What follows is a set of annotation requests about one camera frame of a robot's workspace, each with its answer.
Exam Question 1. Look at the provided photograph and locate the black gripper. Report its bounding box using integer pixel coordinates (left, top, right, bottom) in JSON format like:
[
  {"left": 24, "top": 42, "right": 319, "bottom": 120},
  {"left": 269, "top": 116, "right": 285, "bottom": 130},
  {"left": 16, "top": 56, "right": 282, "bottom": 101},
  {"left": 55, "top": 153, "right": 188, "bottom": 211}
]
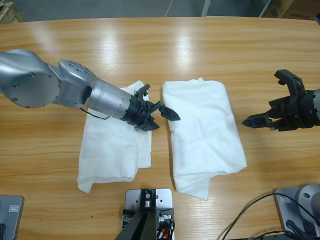
[
  {"left": 121, "top": 95, "right": 182, "bottom": 132},
  {"left": 241, "top": 90, "right": 320, "bottom": 132}
]

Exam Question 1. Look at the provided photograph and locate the white T-shirt with black print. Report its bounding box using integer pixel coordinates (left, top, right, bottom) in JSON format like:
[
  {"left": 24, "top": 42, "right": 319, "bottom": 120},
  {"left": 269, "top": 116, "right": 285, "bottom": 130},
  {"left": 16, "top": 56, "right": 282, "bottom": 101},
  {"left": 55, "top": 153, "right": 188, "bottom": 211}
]
[{"left": 161, "top": 77, "right": 248, "bottom": 201}]

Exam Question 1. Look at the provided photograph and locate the white mounting block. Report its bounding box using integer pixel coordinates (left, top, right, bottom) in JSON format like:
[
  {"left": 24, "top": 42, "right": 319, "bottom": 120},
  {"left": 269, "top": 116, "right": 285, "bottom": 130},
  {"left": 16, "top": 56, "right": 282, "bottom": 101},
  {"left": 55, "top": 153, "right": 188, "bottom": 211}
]
[{"left": 124, "top": 188, "right": 175, "bottom": 240}]

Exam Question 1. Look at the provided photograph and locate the white metal leg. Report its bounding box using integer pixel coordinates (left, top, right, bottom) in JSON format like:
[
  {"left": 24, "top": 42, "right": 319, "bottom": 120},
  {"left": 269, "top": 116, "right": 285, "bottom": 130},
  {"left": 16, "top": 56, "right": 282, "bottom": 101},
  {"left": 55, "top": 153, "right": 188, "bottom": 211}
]
[
  {"left": 201, "top": 0, "right": 213, "bottom": 17},
  {"left": 258, "top": 0, "right": 273, "bottom": 18}
]

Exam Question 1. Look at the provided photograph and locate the cardboard box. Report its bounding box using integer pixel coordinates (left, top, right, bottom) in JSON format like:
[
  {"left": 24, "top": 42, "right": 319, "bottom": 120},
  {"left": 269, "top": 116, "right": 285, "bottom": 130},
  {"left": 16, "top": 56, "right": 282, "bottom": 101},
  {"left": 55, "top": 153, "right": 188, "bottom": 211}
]
[{"left": 271, "top": 0, "right": 320, "bottom": 20}]

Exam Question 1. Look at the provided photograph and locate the wooden pallet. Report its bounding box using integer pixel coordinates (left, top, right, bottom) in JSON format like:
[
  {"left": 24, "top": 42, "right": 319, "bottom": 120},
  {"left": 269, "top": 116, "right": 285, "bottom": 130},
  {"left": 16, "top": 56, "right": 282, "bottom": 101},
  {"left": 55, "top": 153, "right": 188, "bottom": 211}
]
[{"left": 0, "top": 1, "right": 26, "bottom": 25}]

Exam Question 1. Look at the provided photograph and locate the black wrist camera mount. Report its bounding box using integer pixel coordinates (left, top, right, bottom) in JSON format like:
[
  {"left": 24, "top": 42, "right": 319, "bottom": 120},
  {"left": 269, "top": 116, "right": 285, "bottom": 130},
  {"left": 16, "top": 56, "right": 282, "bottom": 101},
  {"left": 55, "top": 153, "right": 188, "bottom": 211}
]
[{"left": 133, "top": 83, "right": 151, "bottom": 103}]

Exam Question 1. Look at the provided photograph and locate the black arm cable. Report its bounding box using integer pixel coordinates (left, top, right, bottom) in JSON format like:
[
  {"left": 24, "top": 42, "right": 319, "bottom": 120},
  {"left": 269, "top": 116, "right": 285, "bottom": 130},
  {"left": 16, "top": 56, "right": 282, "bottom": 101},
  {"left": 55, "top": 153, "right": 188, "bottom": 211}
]
[{"left": 79, "top": 107, "right": 111, "bottom": 120}]

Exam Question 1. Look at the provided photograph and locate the long black cable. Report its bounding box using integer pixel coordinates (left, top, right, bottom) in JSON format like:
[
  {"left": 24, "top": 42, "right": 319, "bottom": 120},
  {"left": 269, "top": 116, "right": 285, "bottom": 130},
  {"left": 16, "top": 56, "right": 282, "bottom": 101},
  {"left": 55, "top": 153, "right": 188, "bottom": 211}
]
[{"left": 222, "top": 192, "right": 320, "bottom": 240}]

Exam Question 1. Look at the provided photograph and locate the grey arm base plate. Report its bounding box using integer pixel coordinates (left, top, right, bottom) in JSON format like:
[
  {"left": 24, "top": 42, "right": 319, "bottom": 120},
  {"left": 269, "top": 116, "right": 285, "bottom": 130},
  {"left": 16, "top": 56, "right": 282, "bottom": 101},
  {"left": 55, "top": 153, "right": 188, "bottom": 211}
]
[
  {"left": 0, "top": 194, "right": 25, "bottom": 240},
  {"left": 273, "top": 184, "right": 320, "bottom": 237}
]

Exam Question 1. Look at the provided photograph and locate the dark camera post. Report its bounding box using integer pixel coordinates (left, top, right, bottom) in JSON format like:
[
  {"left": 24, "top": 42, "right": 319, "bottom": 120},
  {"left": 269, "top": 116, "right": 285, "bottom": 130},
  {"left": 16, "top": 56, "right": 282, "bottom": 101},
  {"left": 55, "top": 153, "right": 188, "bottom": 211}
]
[{"left": 116, "top": 189, "right": 158, "bottom": 240}]

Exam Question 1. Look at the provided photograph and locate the white cord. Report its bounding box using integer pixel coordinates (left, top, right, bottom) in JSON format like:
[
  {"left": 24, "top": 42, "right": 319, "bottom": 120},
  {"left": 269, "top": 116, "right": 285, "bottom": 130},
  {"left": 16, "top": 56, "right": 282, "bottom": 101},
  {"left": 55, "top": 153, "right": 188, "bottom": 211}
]
[{"left": 164, "top": 0, "right": 176, "bottom": 16}]

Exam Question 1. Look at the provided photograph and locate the thin black cable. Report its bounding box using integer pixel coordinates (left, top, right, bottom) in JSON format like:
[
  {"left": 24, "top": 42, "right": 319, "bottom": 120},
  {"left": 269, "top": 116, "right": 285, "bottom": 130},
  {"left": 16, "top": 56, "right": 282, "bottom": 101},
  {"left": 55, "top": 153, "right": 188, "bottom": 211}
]
[{"left": 249, "top": 230, "right": 291, "bottom": 240}]

